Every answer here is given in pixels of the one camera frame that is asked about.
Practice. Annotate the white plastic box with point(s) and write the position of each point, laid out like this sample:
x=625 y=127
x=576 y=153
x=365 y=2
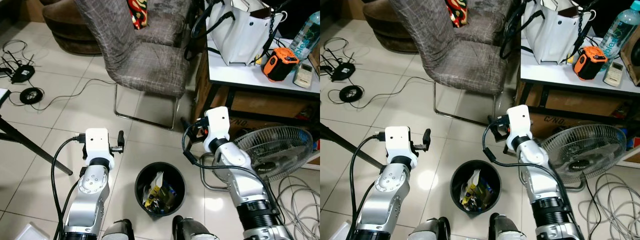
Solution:
x=20 y=234

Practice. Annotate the black router with antennas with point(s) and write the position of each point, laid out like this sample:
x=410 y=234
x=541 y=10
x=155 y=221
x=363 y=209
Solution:
x=22 y=75
x=342 y=72

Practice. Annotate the orange and black device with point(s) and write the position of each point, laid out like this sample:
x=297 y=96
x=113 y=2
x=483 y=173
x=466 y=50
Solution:
x=275 y=65
x=585 y=64

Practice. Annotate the yellow snack wrapper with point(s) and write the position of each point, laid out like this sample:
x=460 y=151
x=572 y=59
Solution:
x=472 y=190
x=155 y=192

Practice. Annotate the robot right leg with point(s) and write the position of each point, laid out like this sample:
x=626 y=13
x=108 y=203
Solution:
x=507 y=229
x=192 y=230

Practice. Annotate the grey fabric cantilever chair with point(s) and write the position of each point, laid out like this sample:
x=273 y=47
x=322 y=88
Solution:
x=450 y=55
x=140 y=60

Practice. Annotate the white remote control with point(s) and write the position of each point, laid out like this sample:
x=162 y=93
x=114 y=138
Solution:
x=303 y=76
x=614 y=74

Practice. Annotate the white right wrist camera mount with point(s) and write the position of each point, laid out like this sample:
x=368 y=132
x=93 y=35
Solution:
x=519 y=120
x=217 y=122

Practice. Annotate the brown round wooden stool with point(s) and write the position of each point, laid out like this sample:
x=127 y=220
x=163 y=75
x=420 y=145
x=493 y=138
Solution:
x=390 y=27
x=70 y=30

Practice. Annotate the red patterned cloth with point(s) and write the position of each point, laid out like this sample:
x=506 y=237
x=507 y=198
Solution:
x=456 y=12
x=136 y=12

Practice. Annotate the black tripod leg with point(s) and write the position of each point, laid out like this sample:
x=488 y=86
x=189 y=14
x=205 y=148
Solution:
x=35 y=146
x=345 y=146

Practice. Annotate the robot leg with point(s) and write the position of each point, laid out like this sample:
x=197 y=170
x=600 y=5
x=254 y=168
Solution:
x=430 y=230
x=192 y=230
x=120 y=231
x=507 y=229

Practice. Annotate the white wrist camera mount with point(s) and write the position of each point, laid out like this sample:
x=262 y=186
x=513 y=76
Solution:
x=97 y=142
x=217 y=122
x=397 y=140
x=519 y=120

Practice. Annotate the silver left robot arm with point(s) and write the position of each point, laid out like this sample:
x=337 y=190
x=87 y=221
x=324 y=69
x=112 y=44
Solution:
x=387 y=190
x=92 y=190

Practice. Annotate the teal label water bottle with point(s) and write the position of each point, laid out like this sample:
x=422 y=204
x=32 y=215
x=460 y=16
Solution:
x=305 y=37
x=617 y=32

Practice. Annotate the white table black frame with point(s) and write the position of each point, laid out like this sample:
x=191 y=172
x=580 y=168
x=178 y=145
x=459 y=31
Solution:
x=545 y=72
x=235 y=75

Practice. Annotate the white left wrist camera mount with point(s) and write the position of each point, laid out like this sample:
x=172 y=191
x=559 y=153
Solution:
x=97 y=142
x=397 y=140

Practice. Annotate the brown cardboard box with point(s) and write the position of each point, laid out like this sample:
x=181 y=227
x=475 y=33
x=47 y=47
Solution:
x=270 y=105
x=575 y=102

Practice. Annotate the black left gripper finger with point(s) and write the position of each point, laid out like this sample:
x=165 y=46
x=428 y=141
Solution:
x=427 y=136
x=121 y=138

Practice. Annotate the black round rubbish bin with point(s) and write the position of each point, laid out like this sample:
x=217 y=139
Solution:
x=487 y=175
x=172 y=175

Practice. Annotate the robot left leg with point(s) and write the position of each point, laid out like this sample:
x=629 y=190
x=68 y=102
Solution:
x=430 y=230
x=120 y=231

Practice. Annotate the grey floor fan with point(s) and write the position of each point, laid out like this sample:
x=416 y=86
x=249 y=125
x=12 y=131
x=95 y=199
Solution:
x=585 y=150
x=280 y=150

